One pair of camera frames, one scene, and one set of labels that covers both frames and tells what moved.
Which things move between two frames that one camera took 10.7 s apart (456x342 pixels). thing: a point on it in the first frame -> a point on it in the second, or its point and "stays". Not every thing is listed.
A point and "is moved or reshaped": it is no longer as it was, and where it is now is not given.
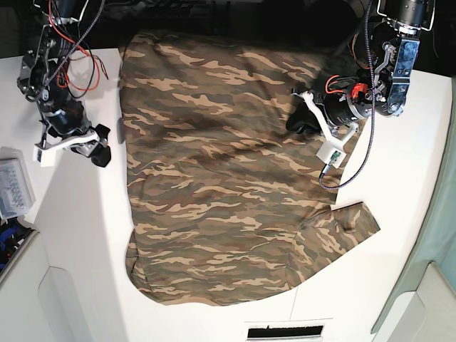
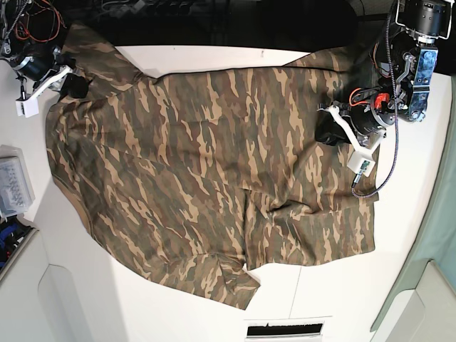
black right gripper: (338, 110) -> (364, 122)
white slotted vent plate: (311, 330) stays
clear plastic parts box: (17, 196) stays
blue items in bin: (11, 233) stays
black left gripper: (68, 119) -> (40, 66)
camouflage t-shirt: (224, 199) is moved or reshaped
